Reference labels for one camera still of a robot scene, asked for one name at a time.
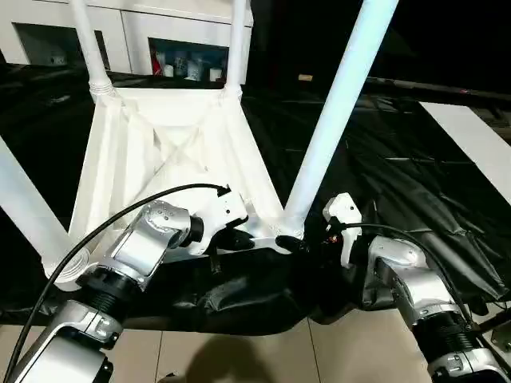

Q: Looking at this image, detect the white plastic table leg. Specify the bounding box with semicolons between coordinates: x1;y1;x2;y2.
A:
219;0;251;101
69;0;117;104
279;0;400;240
0;135;87;276

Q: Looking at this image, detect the white plastic table top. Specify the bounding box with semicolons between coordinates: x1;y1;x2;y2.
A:
42;86;307;292

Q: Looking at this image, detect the black plastic mat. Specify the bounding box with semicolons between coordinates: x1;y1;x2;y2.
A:
0;63;511;336

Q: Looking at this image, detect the white board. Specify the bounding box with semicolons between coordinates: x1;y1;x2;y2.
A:
418;101;511;184

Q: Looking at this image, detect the black stand bar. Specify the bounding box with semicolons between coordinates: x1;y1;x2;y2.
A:
477;310;511;332

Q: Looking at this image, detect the grey power supply box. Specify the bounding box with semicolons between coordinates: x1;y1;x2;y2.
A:
493;322;511;352

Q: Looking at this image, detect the dark cabinet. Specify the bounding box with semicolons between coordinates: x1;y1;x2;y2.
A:
251;0;511;87

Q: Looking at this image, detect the white cabinet with glass doors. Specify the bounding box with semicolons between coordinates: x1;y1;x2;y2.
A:
0;0;255;85

